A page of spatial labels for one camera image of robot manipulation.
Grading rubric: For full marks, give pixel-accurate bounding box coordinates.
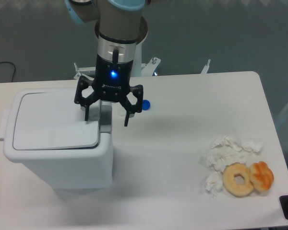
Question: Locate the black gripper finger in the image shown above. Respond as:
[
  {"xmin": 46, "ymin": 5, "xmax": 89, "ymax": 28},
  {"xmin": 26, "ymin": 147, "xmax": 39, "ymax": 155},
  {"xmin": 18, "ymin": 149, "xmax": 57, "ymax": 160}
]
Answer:
[
  {"xmin": 120, "ymin": 85, "xmax": 144, "ymax": 127},
  {"xmin": 74, "ymin": 76, "xmax": 101, "ymax": 121}
]

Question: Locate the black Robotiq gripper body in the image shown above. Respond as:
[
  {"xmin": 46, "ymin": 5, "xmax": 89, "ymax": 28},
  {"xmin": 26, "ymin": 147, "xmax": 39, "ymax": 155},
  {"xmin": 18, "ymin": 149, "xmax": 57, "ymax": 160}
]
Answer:
[{"xmin": 92, "ymin": 56, "xmax": 133, "ymax": 103}]

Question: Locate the white hinged trash can lid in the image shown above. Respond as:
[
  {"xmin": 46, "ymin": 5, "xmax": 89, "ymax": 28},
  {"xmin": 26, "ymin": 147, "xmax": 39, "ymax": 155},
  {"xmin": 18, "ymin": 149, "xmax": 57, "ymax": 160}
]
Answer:
[{"xmin": 13, "ymin": 89, "xmax": 100, "ymax": 150}]

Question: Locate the white plastic trash can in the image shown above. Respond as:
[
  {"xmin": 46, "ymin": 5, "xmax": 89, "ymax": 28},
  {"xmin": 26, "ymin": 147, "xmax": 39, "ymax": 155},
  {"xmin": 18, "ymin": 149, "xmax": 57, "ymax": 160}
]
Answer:
[{"xmin": 0, "ymin": 88, "xmax": 113, "ymax": 189}]

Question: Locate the blue bottle cap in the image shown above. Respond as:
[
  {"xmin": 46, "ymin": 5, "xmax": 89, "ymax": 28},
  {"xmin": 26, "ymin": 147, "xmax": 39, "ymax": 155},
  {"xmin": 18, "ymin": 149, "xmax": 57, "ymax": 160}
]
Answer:
[{"xmin": 142, "ymin": 99, "xmax": 151, "ymax": 111}]

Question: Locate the white bottle cap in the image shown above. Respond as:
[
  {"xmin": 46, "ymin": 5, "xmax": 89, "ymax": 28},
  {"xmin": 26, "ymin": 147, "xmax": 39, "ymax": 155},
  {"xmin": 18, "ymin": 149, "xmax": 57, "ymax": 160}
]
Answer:
[{"xmin": 117, "ymin": 108, "xmax": 126, "ymax": 116}]

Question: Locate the large crumpled white tissue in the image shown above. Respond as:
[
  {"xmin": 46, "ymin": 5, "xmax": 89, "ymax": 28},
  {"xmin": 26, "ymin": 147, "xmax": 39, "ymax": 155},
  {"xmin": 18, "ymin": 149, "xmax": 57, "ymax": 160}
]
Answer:
[{"xmin": 205, "ymin": 135, "xmax": 264, "ymax": 173}]

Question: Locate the small crumpled white tissue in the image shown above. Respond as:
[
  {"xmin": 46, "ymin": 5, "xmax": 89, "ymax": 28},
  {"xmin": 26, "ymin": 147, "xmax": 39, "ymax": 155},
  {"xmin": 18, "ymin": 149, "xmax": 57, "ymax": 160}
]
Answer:
[{"xmin": 204, "ymin": 172, "xmax": 223, "ymax": 197}]

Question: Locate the orange glazed twisted bun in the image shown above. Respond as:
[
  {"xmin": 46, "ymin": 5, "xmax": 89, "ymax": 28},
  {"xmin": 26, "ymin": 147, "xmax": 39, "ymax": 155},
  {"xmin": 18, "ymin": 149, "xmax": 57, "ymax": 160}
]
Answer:
[{"xmin": 250, "ymin": 161, "xmax": 274, "ymax": 192}]

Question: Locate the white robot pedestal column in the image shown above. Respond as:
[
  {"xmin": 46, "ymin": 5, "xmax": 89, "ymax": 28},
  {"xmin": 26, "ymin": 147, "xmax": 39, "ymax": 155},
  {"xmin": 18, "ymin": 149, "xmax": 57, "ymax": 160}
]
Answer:
[{"xmin": 95, "ymin": 16, "xmax": 148, "ymax": 77}]

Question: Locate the white metal base frame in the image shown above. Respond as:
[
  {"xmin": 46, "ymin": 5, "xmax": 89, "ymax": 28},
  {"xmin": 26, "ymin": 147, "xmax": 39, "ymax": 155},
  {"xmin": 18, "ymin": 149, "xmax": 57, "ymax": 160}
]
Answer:
[{"xmin": 74, "ymin": 57, "xmax": 211, "ymax": 80}]

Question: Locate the black cable on floor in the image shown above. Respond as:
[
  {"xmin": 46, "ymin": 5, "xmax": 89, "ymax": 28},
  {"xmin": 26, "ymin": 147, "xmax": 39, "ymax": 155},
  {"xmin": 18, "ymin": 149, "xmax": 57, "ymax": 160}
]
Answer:
[{"xmin": 0, "ymin": 61, "xmax": 16, "ymax": 83}]

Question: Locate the plain ring doughnut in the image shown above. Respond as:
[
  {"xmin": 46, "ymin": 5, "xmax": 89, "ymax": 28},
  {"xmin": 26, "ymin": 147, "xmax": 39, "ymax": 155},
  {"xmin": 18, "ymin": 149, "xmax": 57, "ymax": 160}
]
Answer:
[{"xmin": 222, "ymin": 163, "xmax": 254, "ymax": 197}]

